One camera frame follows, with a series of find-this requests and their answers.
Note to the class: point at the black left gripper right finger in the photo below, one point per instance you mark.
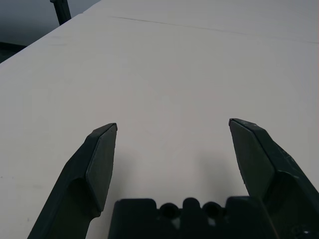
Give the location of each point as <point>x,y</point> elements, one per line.
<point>269,161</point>

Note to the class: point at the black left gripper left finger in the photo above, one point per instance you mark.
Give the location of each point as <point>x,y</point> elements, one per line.
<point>79,174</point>

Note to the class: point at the black-framed side table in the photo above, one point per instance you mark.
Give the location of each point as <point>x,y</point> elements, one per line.
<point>61,12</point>

